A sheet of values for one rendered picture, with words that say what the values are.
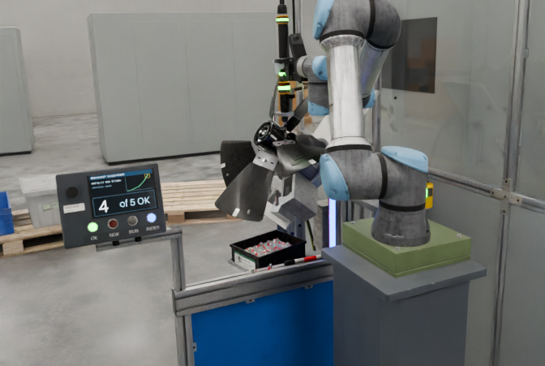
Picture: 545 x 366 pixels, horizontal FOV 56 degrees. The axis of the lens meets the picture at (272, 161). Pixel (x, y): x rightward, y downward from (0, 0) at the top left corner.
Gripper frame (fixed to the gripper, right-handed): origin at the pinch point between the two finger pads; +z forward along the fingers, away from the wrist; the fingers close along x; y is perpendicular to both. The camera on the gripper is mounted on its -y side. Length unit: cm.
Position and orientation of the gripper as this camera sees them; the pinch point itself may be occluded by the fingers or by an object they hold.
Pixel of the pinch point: (281, 59)
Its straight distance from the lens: 197.8
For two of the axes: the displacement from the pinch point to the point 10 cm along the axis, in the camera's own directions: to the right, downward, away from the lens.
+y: 0.3, 9.7, 2.3
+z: -4.1, -1.9, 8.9
